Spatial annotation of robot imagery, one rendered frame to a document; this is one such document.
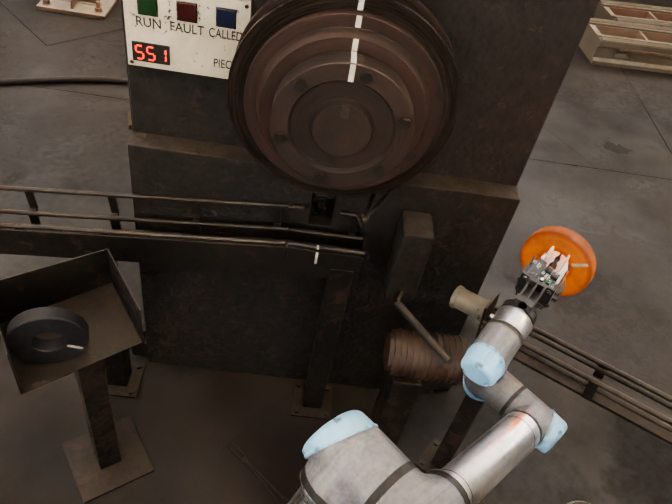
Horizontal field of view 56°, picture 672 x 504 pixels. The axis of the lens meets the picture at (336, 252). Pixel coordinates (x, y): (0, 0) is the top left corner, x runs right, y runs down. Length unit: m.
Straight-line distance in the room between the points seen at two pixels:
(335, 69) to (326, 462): 0.67
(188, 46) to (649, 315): 2.15
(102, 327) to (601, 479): 1.60
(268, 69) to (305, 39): 0.09
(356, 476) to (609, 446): 1.51
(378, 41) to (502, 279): 1.67
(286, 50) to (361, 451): 0.72
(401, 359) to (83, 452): 0.97
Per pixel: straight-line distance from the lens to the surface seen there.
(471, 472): 1.09
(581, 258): 1.40
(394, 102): 1.21
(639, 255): 3.18
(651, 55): 4.92
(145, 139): 1.60
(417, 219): 1.57
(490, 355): 1.21
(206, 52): 1.45
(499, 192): 1.62
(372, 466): 0.99
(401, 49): 1.23
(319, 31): 1.22
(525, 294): 1.30
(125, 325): 1.52
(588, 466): 2.31
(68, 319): 1.39
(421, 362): 1.66
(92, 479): 2.01
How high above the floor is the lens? 1.79
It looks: 44 degrees down
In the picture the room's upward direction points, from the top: 12 degrees clockwise
